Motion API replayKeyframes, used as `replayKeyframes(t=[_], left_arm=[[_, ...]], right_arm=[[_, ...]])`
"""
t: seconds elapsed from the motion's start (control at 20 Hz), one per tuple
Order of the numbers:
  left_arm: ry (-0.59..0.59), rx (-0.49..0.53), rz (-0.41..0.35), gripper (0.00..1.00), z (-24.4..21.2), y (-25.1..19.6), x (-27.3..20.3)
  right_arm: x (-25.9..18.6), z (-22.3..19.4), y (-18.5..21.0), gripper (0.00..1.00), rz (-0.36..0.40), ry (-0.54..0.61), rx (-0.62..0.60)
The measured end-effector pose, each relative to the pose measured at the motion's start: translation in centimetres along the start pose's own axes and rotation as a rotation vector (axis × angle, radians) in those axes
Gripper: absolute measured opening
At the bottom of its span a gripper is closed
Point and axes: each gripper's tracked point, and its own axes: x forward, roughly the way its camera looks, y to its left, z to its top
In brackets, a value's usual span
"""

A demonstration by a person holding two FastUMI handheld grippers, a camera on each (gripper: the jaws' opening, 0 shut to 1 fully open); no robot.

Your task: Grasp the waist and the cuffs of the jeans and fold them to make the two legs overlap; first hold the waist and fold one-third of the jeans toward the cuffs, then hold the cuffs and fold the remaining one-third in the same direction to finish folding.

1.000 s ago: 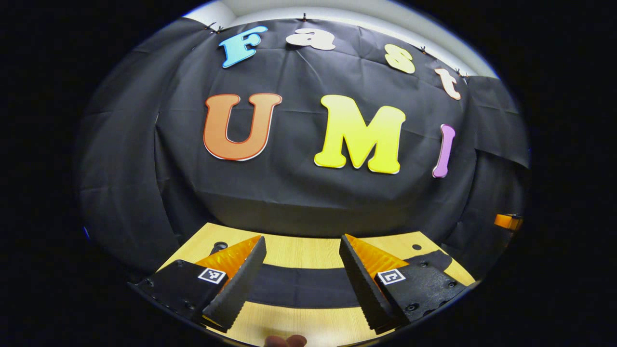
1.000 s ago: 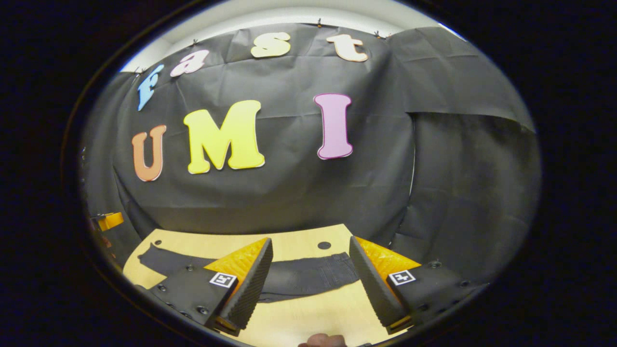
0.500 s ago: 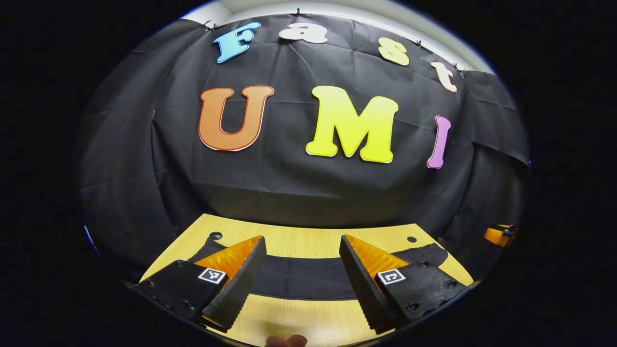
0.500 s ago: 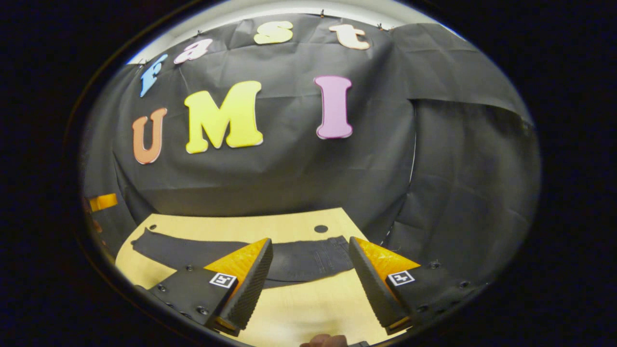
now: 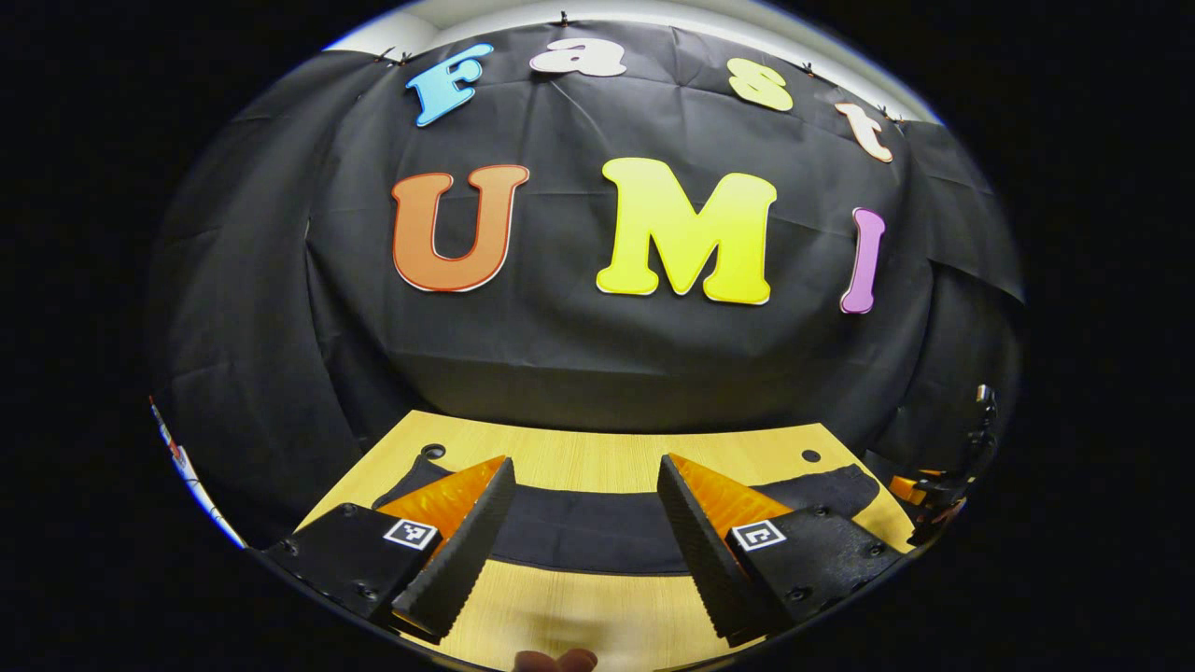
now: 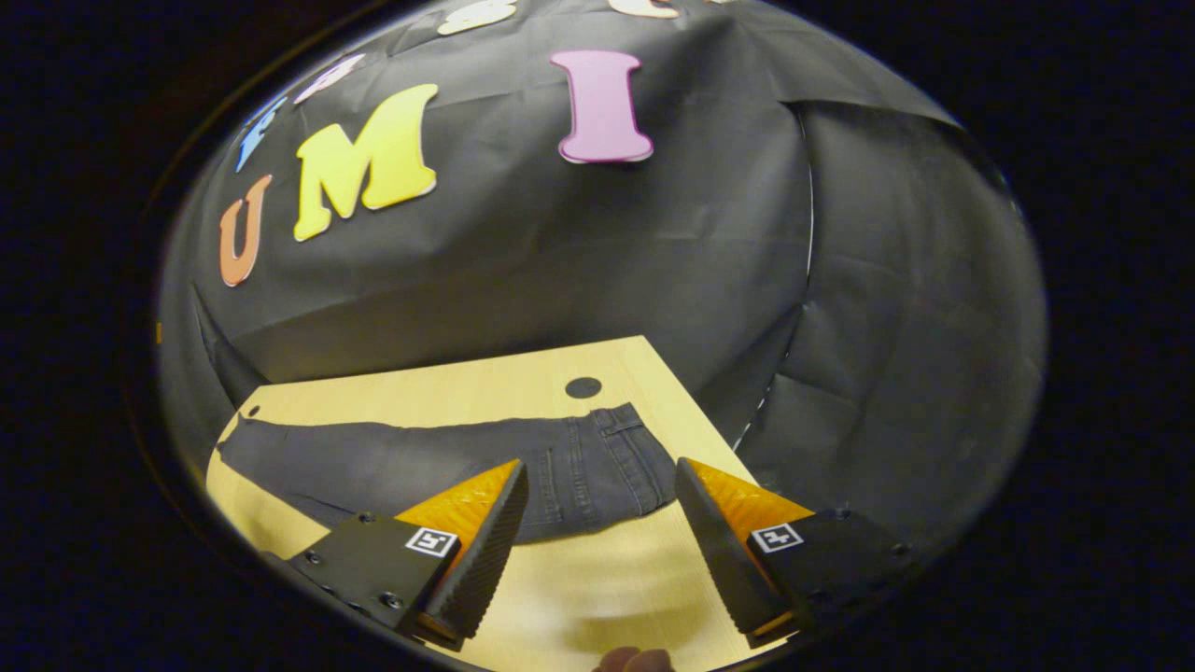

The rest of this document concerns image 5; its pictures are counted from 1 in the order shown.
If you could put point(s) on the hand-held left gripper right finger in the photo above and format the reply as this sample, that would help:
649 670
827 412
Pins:
700 551

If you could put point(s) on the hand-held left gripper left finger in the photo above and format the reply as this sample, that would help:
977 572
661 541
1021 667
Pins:
462 551

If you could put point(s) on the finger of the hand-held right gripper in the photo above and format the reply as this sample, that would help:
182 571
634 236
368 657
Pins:
907 486

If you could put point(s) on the dark grey jeans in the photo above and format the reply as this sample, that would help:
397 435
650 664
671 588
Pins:
588 532

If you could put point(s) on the black backdrop cloth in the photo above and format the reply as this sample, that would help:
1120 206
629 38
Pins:
560 355

